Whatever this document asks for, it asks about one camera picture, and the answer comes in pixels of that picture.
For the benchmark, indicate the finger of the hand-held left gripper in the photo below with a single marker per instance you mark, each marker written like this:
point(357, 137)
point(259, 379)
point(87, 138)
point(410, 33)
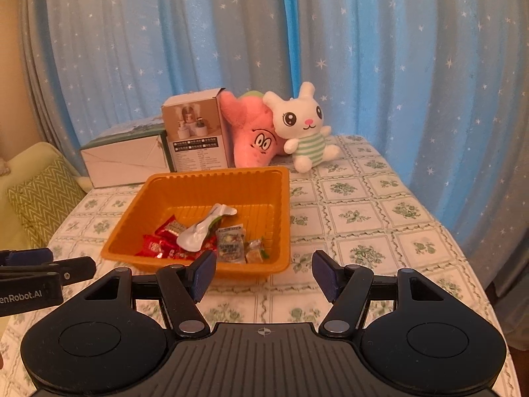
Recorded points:
point(74, 271)
point(24, 257)

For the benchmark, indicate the large red snack packet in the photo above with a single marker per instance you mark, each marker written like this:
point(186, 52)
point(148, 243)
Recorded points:
point(155, 246)

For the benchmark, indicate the pale green sofa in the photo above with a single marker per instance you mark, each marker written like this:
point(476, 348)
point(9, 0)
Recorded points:
point(24, 157)

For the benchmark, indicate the silver and green snack packet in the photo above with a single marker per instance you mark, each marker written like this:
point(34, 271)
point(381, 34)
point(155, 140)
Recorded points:
point(194, 235)

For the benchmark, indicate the orange plastic tray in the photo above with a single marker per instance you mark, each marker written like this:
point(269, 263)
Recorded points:
point(165, 190)

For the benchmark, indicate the pink plush toy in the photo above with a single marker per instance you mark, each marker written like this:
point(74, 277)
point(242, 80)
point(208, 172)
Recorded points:
point(252, 132)

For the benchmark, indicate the brown product box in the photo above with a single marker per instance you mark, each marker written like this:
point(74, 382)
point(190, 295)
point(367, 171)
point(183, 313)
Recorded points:
point(194, 132)

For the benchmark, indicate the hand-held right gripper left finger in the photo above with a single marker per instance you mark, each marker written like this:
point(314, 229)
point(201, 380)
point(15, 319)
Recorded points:
point(204, 277)

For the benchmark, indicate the brown candy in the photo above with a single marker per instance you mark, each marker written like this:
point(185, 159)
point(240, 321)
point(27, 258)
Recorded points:
point(254, 256)

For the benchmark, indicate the dark red snack packet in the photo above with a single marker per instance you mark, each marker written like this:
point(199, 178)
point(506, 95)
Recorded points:
point(173, 227)

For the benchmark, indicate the green zigzag cushion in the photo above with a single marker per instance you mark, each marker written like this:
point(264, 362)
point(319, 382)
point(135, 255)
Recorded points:
point(45, 202)

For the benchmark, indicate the blue starry curtain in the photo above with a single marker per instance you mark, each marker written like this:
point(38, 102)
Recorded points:
point(124, 49)
point(413, 70)

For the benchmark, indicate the clear dark-printed snack packet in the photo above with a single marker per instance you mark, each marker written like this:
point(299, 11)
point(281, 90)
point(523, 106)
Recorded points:
point(230, 246)

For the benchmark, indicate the long white box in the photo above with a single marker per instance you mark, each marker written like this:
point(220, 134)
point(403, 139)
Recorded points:
point(124, 161)

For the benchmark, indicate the white bunny plush toy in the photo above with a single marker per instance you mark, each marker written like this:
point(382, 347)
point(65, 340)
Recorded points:
point(301, 124)

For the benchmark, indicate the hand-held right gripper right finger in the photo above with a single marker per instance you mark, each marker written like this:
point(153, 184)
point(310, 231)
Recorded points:
point(324, 277)

